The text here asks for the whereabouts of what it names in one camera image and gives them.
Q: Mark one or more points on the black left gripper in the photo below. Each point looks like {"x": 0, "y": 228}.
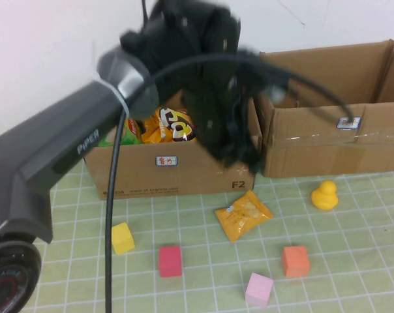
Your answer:
{"x": 216, "y": 104}

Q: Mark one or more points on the yellow small snack packet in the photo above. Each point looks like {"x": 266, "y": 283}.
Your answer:
{"x": 242, "y": 215}

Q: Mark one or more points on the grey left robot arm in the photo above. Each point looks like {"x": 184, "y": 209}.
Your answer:
{"x": 53, "y": 140}

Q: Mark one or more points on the cardboard box printed F2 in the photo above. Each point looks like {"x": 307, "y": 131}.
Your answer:
{"x": 184, "y": 179}

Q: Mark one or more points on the taped cardboard box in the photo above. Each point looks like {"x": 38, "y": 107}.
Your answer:
{"x": 314, "y": 153}

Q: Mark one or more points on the orange cheese puffs bag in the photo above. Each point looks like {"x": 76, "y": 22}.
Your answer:
{"x": 158, "y": 130}

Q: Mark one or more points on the yellow rubber duck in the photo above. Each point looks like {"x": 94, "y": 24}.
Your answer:
{"x": 324, "y": 199}

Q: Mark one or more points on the green potato chips bag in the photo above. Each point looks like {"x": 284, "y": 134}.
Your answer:
{"x": 131, "y": 137}

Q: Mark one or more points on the green checked tablecloth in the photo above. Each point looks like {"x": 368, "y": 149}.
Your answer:
{"x": 314, "y": 244}

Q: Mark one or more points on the orange foam cube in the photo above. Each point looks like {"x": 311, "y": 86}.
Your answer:
{"x": 295, "y": 261}

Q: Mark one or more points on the red foam cube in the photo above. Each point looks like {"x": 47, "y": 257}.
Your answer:
{"x": 170, "y": 261}

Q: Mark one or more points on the pink foam cube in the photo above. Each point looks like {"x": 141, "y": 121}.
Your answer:
{"x": 258, "y": 290}

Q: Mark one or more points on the yellow foam cube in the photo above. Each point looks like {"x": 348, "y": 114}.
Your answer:
{"x": 123, "y": 239}

